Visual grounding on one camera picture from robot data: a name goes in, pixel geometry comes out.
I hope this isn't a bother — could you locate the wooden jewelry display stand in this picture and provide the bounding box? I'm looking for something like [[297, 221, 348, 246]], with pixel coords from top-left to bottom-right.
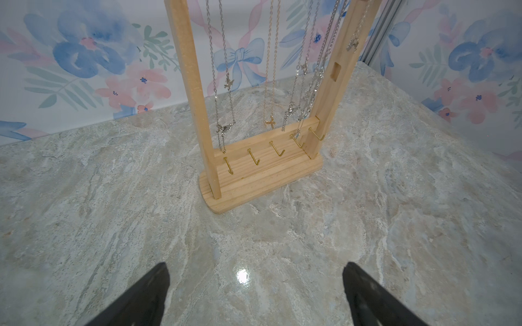
[[165, 1, 381, 213]]

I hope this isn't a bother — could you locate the silver necklace with bar pendant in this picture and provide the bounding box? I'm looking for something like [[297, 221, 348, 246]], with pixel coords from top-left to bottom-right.
[[293, 0, 351, 140]]

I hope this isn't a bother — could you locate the short silver chain necklace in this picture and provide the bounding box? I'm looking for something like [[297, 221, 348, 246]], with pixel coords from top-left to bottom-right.
[[345, 0, 372, 52]]

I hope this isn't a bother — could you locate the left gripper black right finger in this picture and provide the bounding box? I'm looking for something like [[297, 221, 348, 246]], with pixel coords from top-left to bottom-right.
[[343, 262, 426, 325]]

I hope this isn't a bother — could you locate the silver butterfly pendant necklace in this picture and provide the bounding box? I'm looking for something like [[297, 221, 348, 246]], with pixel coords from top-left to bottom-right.
[[204, 0, 238, 154]]

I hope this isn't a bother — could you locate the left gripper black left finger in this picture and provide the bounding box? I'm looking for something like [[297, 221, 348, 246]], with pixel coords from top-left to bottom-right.
[[88, 262, 170, 325]]

